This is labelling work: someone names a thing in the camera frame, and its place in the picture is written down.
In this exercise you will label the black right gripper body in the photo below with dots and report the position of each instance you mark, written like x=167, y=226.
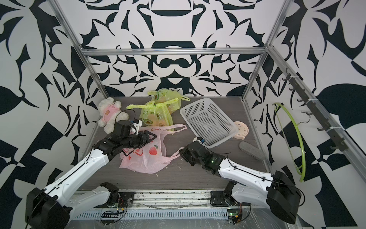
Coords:
x=196, y=161

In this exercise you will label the green avocado print plastic bag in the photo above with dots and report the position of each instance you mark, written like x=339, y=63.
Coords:
x=165, y=95

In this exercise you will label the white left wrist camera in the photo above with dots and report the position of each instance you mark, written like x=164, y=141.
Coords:
x=136, y=125

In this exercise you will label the white plush bear pink shirt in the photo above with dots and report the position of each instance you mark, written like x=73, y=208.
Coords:
x=110, y=112

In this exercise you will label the black wall hook rail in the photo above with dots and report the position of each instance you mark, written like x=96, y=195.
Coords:
x=313, y=104

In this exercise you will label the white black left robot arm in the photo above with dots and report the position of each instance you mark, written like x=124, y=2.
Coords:
x=54, y=206

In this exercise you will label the green hoop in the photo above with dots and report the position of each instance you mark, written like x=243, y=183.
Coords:
x=301, y=170

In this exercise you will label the pink apple print plastic bag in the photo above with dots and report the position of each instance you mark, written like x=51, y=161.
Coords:
x=151, y=158

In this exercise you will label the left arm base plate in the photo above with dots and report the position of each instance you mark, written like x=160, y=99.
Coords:
x=121, y=199

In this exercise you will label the black connector block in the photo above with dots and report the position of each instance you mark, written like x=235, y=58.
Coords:
x=109, y=217

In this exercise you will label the white perforated plastic basket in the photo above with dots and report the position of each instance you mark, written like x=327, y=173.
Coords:
x=207, y=120

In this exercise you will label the beige round perforated disc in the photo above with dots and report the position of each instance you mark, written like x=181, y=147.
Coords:
x=243, y=130

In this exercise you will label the green circuit board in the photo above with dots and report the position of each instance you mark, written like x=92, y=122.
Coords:
x=234, y=216

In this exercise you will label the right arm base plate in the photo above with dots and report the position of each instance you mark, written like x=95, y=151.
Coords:
x=221, y=199

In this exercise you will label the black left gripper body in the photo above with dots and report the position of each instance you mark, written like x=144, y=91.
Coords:
x=135, y=141

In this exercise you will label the grey oblong pad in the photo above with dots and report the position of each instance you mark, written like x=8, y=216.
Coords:
x=252, y=151

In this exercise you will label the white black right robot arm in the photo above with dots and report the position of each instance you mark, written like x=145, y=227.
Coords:
x=274, y=191

